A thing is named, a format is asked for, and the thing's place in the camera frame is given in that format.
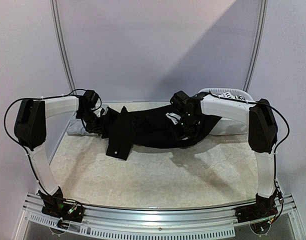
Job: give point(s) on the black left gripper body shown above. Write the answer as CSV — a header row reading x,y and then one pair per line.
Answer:
x,y
93,124

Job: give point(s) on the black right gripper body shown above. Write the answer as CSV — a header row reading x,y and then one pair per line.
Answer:
x,y
185,124

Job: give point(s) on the grey t-shirt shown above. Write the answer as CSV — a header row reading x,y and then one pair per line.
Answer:
x,y
75,128

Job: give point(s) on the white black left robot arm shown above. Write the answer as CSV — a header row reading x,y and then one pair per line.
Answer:
x,y
30,128

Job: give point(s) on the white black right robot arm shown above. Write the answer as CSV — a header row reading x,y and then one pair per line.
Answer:
x,y
233,115

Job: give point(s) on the translucent white laundry basket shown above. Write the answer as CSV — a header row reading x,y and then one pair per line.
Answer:
x,y
228,126

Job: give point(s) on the black white striped garment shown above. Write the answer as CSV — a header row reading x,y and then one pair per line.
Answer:
x,y
229,95

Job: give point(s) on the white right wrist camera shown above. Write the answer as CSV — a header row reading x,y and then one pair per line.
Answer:
x,y
175,118

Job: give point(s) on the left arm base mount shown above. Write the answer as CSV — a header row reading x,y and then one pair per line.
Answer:
x,y
62,208

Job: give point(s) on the aluminium front rail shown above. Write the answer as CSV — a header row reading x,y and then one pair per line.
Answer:
x,y
112,223

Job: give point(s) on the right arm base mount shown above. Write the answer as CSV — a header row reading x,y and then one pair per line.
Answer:
x,y
258,211

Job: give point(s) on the aluminium right corner post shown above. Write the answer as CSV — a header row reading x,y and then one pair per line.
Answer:
x,y
256,44

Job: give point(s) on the aluminium corner post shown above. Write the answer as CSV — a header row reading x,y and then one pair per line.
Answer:
x,y
55,11
256,44

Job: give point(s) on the aluminium left corner post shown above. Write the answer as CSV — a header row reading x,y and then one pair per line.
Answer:
x,y
55,11

